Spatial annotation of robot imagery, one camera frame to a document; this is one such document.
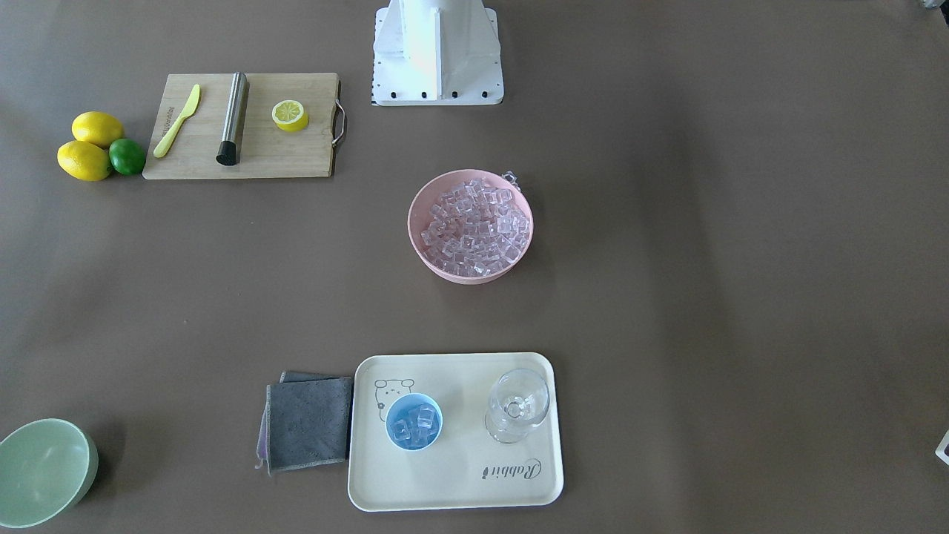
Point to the clear ice cubes pile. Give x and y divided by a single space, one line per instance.
478 230

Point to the pink bowl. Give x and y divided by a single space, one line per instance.
422 208

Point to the stray ice cube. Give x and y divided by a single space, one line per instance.
510 178

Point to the blue plastic cup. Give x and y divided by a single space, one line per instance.
411 399

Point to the clear wine glass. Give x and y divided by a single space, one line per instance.
519 402

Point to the cream serving tray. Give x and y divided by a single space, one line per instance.
464 467

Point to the grey folded cloth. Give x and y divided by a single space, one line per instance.
306 421

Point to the half lemon slice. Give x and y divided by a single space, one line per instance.
290 116

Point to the steel muddler black tip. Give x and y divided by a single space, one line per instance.
230 146

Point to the bamboo cutting board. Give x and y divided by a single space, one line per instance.
264 150

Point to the yellow plastic knife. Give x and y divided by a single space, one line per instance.
187 111

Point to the green lime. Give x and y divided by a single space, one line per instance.
127 157

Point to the upper whole lemon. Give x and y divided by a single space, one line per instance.
98 128

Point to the whole lemon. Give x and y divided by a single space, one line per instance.
85 161
98 128

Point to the lower whole lemon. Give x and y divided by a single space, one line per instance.
85 161

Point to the green bowl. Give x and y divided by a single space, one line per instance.
47 466

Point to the white box at edge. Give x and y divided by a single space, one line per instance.
941 450

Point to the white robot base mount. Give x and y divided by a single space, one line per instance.
436 53

